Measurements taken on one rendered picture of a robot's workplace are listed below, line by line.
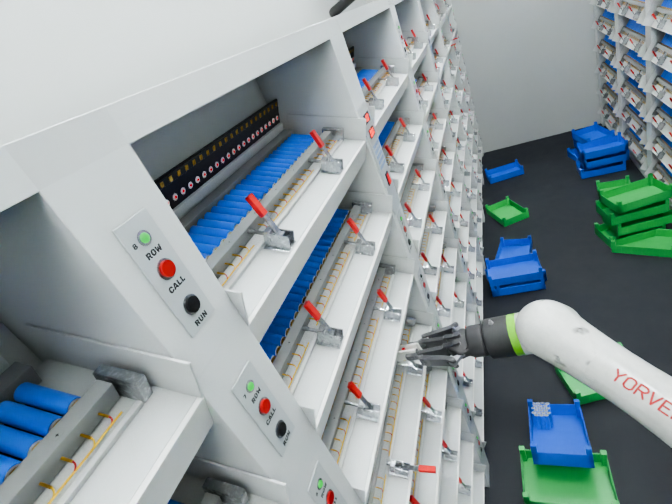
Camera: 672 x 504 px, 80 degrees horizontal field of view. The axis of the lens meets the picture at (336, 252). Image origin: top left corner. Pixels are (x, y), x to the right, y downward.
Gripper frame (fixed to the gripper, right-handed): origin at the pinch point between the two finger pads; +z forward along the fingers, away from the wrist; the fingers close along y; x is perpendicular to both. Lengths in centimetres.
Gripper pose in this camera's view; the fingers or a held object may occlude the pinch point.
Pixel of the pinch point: (407, 352)
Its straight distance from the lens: 107.6
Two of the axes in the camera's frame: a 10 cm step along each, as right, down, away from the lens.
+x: -5.0, -7.7, -3.9
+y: 2.8, -5.7, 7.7
